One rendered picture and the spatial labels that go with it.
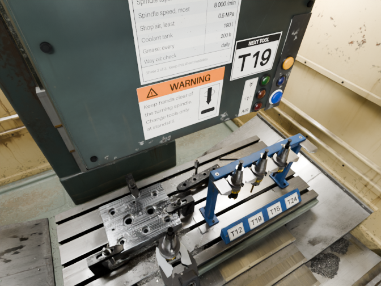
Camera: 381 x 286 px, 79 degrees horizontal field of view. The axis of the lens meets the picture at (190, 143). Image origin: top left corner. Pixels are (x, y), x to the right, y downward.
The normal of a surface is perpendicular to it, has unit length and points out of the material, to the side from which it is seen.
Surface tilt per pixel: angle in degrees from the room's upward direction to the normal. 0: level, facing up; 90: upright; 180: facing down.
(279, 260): 8
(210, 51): 90
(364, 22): 90
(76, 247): 0
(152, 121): 90
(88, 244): 0
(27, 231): 24
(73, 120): 90
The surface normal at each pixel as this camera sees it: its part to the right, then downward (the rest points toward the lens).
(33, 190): 0.02, -0.70
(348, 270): -0.12, -0.86
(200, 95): 0.47, 0.64
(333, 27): -0.88, 0.33
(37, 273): 0.37, -0.78
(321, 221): -0.34, -0.50
